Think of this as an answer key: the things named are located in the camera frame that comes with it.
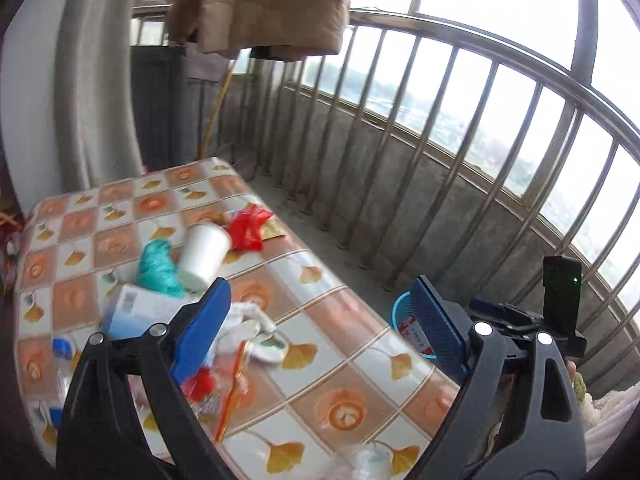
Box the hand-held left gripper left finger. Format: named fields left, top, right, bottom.
left=55, top=277, right=236, bottom=480

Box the orange snack wrapper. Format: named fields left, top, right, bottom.
left=215, top=341, right=251, bottom=443

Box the blue plastic basket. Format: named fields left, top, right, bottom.
left=389, top=290, right=438, bottom=360

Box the grey curtain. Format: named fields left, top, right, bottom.
left=55, top=0, right=146, bottom=191

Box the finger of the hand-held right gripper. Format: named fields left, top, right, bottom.
left=467, top=298, right=543, bottom=329

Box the teal plastic bag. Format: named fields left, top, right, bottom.
left=136, top=239, right=188, bottom=297

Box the white green wrapper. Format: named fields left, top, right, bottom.
left=250, top=335, right=291, bottom=365

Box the red plastic bag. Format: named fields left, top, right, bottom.
left=227, top=204, right=276, bottom=252

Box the clear plastic cup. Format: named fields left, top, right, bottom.
left=330, top=442, right=396, bottom=480

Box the white carton box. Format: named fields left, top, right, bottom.
left=100, top=282, right=201, bottom=343

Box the white paper cup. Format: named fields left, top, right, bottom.
left=177, top=222, right=233, bottom=293

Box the red white wrapper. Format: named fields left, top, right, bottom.
left=400, top=316, right=433, bottom=356

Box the pink fuzzy clothing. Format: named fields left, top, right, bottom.
left=575, top=375, right=640, bottom=466

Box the leaf pattern tablecloth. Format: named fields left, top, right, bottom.
left=12, top=157, right=461, bottom=480

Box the yellow stick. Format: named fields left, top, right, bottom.
left=199, top=72, right=233, bottom=161

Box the grey hanging cloth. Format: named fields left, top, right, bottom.
left=187, top=42, right=228, bottom=82

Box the brown padded jacket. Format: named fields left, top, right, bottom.
left=165, top=0, right=351, bottom=58

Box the dark corrugated panel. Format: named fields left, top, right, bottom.
left=131, top=45, right=191, bottom=171

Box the small red wrapper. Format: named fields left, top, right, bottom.
left=182, top=366, right=217, bottom=403

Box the clear plastic bottle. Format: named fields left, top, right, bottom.
left=50, top=336, right=82, bottom=407

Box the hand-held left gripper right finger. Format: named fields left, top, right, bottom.
left=400, top=275, right=588, bottom=480

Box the white crumpled plastic bag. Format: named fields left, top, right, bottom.
left=215, top=301, right=278, bottom=356

